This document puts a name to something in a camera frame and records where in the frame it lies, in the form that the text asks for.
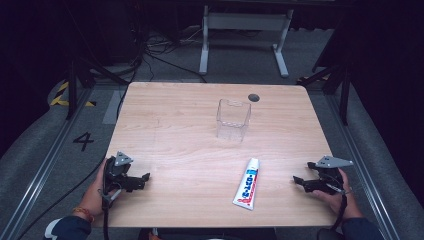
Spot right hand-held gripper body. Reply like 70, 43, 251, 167
312, 155, 355, 196

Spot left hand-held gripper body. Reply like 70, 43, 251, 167
101, 151, 135, 205

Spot person's right hand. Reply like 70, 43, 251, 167
312, 167, 364, 220

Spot person's left hand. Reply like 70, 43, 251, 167
78, 157, 123, 218

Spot white toothpaste tube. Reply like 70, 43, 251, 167
231, 157, 261, 212

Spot black stand legs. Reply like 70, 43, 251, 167
295, 61, 352, 127
65, 54, 130, 121

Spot clear plastic container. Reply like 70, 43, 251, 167
215, 97, 252, 143

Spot metal floor rail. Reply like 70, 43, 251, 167
0, 87, 96, 240
325, 93, 402, 240

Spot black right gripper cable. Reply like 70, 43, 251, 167
329, 194, 349, 232

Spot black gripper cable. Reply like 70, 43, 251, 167
329, 194, 349, 232
101, 198, 112, 240

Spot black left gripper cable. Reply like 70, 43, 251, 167
101, 198, 112, 240

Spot orange bead bracelet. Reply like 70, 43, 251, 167
71, 206, 96, 224

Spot black floor cable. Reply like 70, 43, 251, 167
15, 156, 108, 240

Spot bundle of floor cables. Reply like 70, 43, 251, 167
116, 19, 208, 118

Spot white metal desk frame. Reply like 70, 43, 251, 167
198, 4, 295, 79

